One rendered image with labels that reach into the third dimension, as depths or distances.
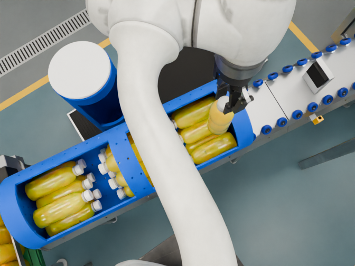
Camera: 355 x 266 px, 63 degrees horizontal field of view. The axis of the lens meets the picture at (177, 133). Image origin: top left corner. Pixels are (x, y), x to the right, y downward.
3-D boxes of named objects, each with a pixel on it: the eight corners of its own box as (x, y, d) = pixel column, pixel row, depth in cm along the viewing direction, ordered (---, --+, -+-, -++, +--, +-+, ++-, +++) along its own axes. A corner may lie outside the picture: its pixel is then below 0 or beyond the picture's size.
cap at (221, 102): (215, 109, 77) (215, 107, 75) (218, 96, 78) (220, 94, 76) (229, 113, 76) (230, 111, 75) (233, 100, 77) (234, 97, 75)
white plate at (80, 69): (36, 85, 125) (37, 86, 126) (92, 107, 121) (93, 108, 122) (65, 32, 131) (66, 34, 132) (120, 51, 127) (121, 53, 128)
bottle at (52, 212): (44, 231, 103) (92, 208, 104) (32, 223, 98) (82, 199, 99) (44, 216, 108) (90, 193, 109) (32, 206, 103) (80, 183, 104)
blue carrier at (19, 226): (247, 151, 121) (261, 131, 94) (54, 246, 115) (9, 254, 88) (215, 96, 129) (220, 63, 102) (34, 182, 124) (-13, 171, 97)
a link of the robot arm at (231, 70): (254, 10, 49) (248, 31, 55) (207, 32, 49) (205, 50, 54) (282, 53, 47) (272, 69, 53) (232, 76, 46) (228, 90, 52)
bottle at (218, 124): (204, 131, 94) (207, 113, 76) (210, 112, 96) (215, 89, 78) (225, 138, 93) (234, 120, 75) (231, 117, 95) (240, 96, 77)
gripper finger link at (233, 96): (243, 71, 59) (246, 76, 59) (240, 100, 69) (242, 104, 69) (226, 79, 59) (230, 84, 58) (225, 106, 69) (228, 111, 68)
